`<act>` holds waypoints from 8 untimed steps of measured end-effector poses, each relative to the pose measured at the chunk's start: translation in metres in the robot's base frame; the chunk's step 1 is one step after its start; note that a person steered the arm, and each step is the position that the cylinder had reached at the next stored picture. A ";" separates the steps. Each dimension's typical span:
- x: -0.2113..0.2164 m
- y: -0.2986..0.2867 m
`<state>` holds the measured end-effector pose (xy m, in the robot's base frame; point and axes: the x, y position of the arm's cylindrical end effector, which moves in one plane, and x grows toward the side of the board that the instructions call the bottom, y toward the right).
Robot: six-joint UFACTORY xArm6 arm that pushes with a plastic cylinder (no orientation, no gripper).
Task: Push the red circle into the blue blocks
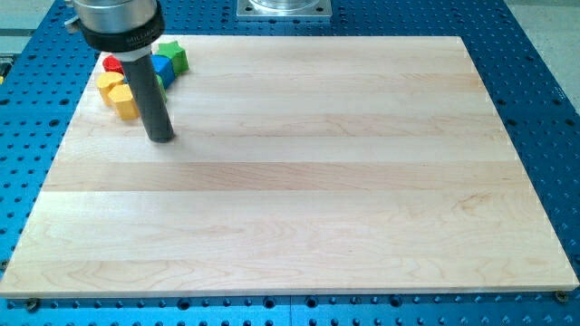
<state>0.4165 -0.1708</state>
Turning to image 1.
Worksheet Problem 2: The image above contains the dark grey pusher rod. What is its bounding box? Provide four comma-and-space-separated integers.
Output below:
121, 55, 175, 143

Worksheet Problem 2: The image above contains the blue perforated table plate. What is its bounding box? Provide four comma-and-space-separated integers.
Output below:
1, 1, 579, 325

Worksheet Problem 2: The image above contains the green block behind rod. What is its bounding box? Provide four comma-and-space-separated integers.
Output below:
156, 74, 168, 103

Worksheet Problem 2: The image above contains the red round block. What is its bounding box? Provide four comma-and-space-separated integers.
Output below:
102, 54, 124, 75

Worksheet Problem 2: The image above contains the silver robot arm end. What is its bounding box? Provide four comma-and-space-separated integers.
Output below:
64, 0, 165, 62

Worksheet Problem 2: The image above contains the light wooden board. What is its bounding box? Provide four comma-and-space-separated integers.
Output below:
1, 35, 578, 298

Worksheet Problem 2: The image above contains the green star block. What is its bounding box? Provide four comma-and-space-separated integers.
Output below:
157, 41, 189, 76

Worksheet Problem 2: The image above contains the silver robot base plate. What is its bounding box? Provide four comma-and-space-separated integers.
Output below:
237, 0, 333, 18

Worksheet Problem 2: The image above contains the yellow hexagon block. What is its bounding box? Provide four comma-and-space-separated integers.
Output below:
108, 84, 140, 120

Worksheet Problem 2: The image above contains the yellow heart block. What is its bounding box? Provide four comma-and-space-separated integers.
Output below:
96, 72, 124, 107

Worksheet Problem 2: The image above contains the blue cube block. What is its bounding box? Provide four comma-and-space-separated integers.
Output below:
150, 54, 176, 89

